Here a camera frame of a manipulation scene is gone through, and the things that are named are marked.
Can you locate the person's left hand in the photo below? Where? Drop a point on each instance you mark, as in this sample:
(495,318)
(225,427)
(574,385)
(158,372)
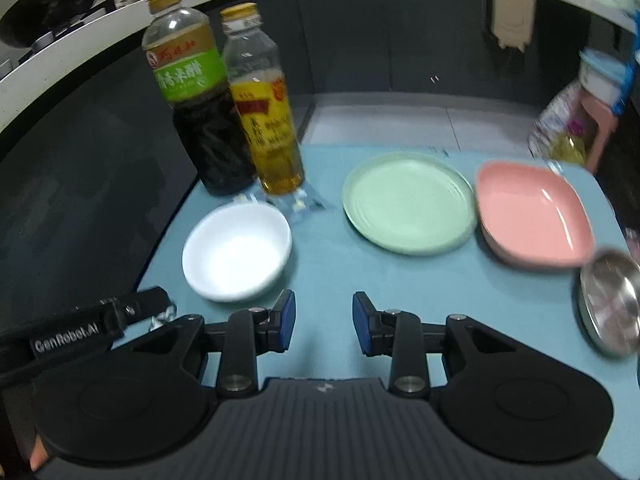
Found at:
(39,460)

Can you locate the stainless steel plate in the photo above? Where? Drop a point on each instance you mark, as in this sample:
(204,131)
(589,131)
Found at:
(612,305)

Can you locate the white container blue lid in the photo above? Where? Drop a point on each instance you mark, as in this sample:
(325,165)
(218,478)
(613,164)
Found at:
(600,80)

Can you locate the dark kitchen cabinet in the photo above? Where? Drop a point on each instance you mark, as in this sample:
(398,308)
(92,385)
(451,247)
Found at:
(375,35)

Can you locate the blue tablecloth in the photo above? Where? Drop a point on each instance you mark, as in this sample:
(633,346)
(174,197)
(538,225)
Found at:
(425,285)

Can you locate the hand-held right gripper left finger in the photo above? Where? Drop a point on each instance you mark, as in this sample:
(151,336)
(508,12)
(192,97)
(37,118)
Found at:
(285,321)

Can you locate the green plate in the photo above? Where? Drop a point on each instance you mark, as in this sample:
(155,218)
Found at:
(407,205)

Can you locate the small yellow oil bottle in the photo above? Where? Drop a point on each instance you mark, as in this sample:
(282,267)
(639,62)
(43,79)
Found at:
(567,150)

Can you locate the pink plate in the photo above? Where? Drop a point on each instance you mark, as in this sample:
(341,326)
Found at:
(535,215)

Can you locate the white kitchen countertop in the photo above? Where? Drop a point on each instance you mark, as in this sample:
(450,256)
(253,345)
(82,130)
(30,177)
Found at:
(75,55)

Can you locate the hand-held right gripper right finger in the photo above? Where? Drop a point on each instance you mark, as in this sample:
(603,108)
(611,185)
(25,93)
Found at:
(361,323)

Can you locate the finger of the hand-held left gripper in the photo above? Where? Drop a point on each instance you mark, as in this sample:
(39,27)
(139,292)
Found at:
(147,302)

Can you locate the beige hanging plastic rack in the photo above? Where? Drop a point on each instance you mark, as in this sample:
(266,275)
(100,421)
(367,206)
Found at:
(512,15)

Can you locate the floral plastic bag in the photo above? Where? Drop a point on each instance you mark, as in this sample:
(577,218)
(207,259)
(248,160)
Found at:
(555,120)

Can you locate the pink plastic stool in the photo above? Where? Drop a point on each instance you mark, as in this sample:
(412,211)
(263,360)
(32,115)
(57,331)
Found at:
(602,120)

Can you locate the cooking oil bottle yellow label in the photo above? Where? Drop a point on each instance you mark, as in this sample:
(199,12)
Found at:
(272,130)

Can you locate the white bowl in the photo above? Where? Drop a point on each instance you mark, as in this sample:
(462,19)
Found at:
(235,255)

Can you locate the dark vinegar bottle green label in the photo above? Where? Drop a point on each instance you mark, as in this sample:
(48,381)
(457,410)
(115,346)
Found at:
(210,135)

